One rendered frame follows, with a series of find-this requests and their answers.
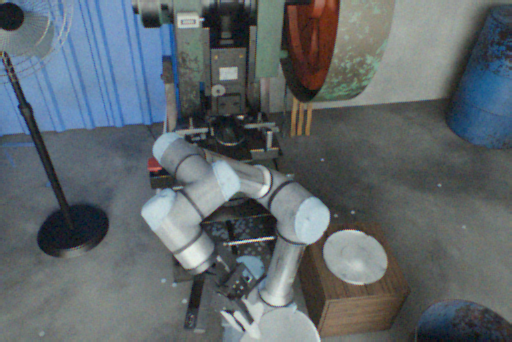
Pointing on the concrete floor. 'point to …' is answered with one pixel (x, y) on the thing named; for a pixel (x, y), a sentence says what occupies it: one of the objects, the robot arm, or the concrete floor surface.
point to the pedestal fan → (63, 246)
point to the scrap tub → (460, 323)
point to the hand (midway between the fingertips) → (252, 336)
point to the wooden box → (350, 318)
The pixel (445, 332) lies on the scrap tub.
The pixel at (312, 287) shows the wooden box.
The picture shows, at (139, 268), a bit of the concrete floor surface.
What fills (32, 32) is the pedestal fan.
